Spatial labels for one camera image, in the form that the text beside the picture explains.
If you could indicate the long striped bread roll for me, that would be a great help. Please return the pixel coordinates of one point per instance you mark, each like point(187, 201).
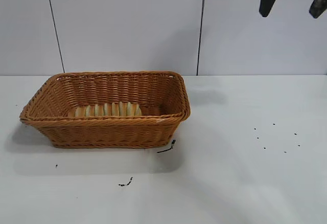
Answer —
point(120, 110)

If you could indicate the brown woven wicker basket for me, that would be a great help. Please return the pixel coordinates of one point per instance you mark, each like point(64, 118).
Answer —
point(102, 132)

